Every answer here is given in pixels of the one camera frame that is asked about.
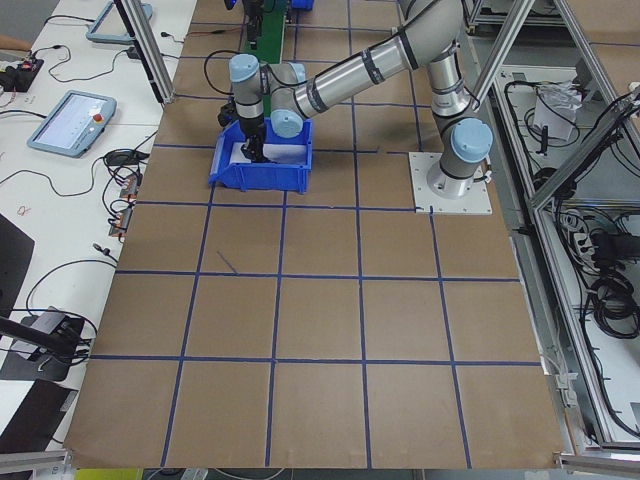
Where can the white foam pad left bin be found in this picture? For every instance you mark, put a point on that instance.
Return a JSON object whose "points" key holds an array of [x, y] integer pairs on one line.
{"points": [[276, 153]]}

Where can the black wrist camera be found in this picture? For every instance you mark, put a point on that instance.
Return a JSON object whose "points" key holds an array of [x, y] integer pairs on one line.
{"points": [[227, 114]]}

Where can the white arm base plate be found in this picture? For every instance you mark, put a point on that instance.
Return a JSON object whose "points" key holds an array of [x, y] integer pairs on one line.
{"points": [[436, 193]]}

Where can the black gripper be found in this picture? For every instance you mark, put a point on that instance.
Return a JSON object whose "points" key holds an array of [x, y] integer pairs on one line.
{"points": [[251, 128], [255, 20]]}

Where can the near blue teach pendant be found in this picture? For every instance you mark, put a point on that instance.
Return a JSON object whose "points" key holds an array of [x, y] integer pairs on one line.
{"points": [[74, 124]]}

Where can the blue teach pendant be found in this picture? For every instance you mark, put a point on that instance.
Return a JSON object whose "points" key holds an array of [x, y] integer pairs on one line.
{"points": [[109, 28], [74, 124]]}

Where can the blue left storage bin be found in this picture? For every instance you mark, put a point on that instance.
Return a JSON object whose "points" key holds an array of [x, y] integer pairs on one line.
{"points": [[261, 176]]}

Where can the green conveyor belt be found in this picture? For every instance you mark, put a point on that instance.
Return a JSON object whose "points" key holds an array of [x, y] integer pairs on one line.
{"points": [[270, 44]]}

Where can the aluminium frame post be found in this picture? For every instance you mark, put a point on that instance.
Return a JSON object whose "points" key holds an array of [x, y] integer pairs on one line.
{"points": [[138, 28]]}

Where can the far blue teach pendant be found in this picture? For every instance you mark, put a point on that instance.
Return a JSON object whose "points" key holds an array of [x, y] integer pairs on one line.
{"points": [[109, 28]]}

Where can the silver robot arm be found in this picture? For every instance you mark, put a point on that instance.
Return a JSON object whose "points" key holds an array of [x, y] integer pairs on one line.
{"points": [[275, 97]]}

